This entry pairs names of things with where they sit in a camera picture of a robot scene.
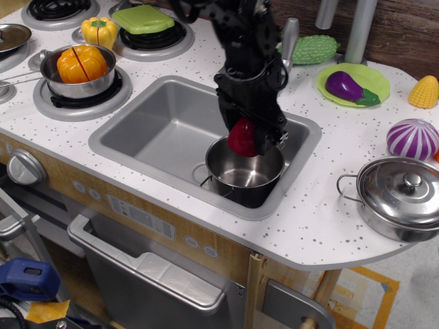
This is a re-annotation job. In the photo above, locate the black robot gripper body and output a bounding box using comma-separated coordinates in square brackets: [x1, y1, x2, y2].
[214, 66, 288, 144]

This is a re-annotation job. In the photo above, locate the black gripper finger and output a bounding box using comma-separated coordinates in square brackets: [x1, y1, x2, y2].
[219, 101, 241, 132]
[254, 125, 278, 156]

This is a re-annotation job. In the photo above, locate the red toy sweet potato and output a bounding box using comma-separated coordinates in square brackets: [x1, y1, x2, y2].
[227, 117, 257, 158]

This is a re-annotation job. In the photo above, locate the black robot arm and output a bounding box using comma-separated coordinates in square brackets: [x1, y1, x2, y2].
[169, 1, 288, 156]

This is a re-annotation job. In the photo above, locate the steel pot in sink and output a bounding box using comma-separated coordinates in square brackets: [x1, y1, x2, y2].
[203, 137, 285, 208]

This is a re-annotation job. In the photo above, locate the grey plastic sink basin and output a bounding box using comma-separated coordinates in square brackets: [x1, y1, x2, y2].
[88, 76, 322, 220]

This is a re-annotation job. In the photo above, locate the steel pot with lid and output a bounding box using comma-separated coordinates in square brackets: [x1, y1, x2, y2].
[336, 156, 438, 243]

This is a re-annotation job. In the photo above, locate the silver toy faucet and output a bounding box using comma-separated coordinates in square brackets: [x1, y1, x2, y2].
[281, 18, 300, 73]

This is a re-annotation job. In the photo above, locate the green toy bitter gourd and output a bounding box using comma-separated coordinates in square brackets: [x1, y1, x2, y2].
[291, 35, 340, 65]

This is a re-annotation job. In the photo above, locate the purple toy eggplant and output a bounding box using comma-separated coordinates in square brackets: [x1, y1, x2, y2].
[324, 71, 381, 106]

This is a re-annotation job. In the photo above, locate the back right stove burner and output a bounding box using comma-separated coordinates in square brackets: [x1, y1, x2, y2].
[113, 19, 195, 62]

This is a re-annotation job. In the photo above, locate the stove burner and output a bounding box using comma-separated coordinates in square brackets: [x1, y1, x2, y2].
[113, 19, 195, 62]
[21, 0, 99, 31]
[33, 67, 132, 122]

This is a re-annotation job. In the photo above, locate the light green plate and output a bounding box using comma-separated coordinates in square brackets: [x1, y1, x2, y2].
[316, 63, 390, 108]

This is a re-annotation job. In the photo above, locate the grey metal pole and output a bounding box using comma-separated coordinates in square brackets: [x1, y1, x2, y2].
[337, 0, 378, 66]

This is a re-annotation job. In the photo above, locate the purple white toy onion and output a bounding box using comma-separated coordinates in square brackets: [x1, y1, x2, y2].
[386, 119, 438, 160]

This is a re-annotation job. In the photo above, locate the yellow toy bell pepper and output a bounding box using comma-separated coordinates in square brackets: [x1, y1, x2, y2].
[80, 17, 118, 50]

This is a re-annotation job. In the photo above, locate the orange toy bell pepper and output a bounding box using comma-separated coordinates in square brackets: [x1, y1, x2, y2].
[57, 45, 107, 84]

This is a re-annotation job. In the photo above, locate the yellow toy corn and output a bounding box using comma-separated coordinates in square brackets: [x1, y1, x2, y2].
[408, 75, 438, 109]

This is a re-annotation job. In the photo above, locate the front right stove burner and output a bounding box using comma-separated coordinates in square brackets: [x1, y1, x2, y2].
[33, 67, 132, 122]

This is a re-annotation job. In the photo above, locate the steel saucepan on stove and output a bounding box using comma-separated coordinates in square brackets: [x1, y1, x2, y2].
[38, 44, 116, 99]

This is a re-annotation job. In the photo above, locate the grey oven door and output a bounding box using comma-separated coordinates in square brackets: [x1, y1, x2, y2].
[67, 215, 246, 328]

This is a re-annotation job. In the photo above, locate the silver stove knob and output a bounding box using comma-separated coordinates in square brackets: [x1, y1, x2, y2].
[27, 49, 51, 71]

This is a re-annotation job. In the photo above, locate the back left stove burner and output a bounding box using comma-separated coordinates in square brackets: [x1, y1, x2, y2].
[21, 0, 99, 31]

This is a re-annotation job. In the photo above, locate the silver oven knob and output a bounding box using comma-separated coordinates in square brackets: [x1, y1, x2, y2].
[6, 148, 47, 185]

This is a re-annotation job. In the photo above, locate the steel pan lid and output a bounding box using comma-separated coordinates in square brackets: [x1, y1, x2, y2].
[0, 24, 32, 53]

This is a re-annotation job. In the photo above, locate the blue clamp tool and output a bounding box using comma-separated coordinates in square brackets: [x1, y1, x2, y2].
[1, 258, 60, 302]

